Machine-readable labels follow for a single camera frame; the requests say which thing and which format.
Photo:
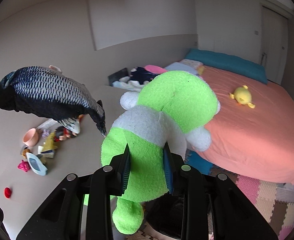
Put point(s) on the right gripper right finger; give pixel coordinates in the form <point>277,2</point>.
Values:
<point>188,183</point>

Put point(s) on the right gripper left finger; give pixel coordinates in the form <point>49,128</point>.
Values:
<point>109,180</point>

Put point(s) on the pink plastic bowl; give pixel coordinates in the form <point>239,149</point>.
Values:
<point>31,137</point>

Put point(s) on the grey fish plush toy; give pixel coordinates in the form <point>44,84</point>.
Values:
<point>47,93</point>

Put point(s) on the dark-haired figurine toy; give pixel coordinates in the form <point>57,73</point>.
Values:
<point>62,134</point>

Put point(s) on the magenta small toy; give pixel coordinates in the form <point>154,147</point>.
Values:
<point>24,165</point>

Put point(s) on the yellow snack bag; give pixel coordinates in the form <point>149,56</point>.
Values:
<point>49,147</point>

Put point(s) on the green white plush toy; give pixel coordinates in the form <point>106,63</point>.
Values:
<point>172,110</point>

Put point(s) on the purple flower toy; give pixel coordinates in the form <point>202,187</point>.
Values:
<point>45,133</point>

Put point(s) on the white long cardboard box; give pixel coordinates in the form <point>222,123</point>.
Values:
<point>46,124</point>

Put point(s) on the red small toy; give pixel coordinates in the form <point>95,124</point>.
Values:
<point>7,192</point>

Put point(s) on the bed with salmon sheet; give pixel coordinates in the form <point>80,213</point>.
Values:
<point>257,143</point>

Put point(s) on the colourful foam floor mat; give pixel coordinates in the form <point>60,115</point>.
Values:
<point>275,201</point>

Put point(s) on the white crumpled cloth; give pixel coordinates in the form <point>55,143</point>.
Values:
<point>128,84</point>

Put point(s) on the yellow duck plush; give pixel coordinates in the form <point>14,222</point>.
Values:
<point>243,96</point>

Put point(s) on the navy patterned blanket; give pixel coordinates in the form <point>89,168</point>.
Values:
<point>141,75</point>

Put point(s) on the light blue folded clothes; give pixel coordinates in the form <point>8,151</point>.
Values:
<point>191,66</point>

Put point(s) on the teal pillow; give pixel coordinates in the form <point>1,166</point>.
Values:
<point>229,63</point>

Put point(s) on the white wardrobe door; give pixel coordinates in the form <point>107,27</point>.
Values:
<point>274,44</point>

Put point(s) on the black wall socket panel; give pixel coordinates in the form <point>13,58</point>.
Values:
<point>117,76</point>

